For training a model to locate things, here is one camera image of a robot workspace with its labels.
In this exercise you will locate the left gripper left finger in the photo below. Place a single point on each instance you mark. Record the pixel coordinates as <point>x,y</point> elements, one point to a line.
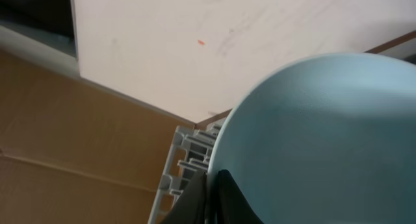
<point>190,207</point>

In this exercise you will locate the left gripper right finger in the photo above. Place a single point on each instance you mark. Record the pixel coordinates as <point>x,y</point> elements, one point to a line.
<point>232,207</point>

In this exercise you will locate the light blue bowl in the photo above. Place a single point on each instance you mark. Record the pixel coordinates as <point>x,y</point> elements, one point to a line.
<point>327,139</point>

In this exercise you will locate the grey dishwasher rack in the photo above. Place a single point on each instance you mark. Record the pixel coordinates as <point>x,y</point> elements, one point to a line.
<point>190,151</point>

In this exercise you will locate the brown cardboard box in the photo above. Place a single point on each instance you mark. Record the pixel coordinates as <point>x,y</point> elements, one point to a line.
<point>73,153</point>

